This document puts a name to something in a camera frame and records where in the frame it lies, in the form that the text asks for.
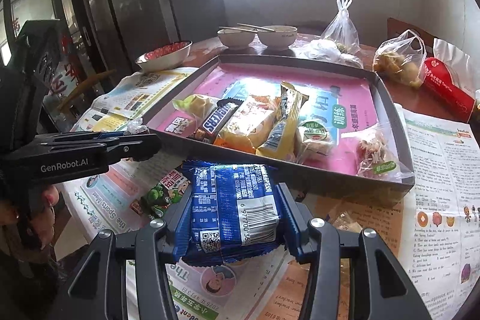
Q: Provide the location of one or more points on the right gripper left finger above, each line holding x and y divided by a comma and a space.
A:
97, 287

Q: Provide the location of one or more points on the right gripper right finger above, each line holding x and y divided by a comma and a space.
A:
379, 287

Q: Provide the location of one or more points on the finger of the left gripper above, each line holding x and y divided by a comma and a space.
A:
139, 147
71, 138

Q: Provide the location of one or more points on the snickers bar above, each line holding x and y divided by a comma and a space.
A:
208, 131

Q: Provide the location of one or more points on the orange bread snack packet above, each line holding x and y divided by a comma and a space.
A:
250, 125

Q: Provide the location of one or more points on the blue biscuit packet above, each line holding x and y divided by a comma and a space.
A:
235, 213

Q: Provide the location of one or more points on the yellow alpenliebe snack packet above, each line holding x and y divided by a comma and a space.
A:
280, 143

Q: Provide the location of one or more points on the green label round cookie packet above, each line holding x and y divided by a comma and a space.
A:
312, 141

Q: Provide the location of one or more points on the person left hand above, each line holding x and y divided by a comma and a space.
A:
38, 230

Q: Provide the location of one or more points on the silver foil chocolate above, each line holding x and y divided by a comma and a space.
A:
136, 127

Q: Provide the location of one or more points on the green peas snack packet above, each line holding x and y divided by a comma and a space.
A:
168, 191

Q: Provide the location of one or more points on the left newspaper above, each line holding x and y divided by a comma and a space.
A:
267, 287

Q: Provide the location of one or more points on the newspaper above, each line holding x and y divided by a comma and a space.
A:
267, 287
434, 231

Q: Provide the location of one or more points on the green yellow wrapped pastry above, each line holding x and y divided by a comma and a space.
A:
196, 105

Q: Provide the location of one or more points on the right newspaper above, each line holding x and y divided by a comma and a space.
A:
434, 231

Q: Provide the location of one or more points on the clear packet crispy cake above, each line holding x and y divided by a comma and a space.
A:
344, 220

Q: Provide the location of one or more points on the red patterned white bowl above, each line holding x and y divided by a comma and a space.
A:
165, 57

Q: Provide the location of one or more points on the clear packet dried snack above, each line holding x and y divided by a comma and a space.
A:
374, 158

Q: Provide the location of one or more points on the small white bowl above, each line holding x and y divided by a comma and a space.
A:
235, 40

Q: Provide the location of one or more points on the chopsticks on small bowl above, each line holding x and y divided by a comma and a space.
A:
238, 29

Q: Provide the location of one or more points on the chopsticks on large bowl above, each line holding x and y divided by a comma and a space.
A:
260, 28

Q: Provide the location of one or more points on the large white bowl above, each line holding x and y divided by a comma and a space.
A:
278, 37

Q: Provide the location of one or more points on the grey cardboard tray box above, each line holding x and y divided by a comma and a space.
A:
304, 178

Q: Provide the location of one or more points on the pink workbook in tray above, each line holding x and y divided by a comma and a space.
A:
306, 117

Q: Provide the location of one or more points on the crumpled clear plastic wrap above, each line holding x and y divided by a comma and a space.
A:
323, 50

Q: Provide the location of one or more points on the red tissue pack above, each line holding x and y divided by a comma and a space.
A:
449, 75

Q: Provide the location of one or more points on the tied clear plastic bag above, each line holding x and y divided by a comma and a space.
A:
341, 30

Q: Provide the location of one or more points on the plastic bag of fried food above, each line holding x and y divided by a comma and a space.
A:
401, 58

